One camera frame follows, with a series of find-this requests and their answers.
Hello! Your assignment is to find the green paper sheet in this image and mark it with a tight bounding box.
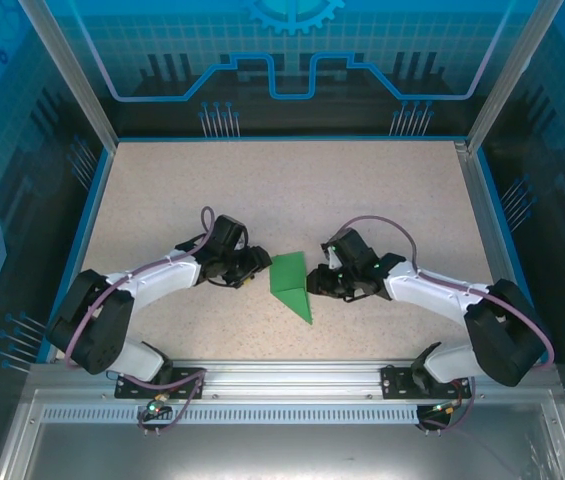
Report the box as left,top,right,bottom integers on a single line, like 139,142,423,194
267,250,316,326

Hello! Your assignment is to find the blue table edge strip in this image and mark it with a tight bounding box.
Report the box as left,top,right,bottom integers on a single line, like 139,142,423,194
35,147,116,364

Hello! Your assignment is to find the wide aluminium frame rail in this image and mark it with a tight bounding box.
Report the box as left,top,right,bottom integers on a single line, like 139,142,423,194
26,358,563,401

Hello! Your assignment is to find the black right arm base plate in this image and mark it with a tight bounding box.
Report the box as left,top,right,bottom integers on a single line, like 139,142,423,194
380,363,481,401

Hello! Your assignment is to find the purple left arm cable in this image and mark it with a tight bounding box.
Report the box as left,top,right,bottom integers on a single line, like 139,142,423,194
64,206,209,437

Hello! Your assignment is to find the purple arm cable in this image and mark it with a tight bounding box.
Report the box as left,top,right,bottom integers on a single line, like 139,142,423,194
64,206,209,437
334,214,558,432

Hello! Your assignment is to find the slotted cable duct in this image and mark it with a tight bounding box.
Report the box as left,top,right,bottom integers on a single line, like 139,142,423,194
39,404,426,426

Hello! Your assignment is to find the cable connector with green light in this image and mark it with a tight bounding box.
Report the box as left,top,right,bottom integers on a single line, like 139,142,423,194
144,393,172,419
430,399,463,416

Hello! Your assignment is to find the narrow aluminium side rail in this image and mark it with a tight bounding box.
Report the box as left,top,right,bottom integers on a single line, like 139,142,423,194
454,140,534,362

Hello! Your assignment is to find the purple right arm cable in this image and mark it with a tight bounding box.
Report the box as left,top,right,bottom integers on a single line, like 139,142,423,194
334,214,558,432

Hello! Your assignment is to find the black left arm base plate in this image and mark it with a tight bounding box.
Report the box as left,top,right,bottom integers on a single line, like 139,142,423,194
114,365,208,401

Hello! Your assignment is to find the aluminium frame post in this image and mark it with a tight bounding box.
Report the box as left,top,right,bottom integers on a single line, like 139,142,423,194
465,0,565,154
15,0,119,152

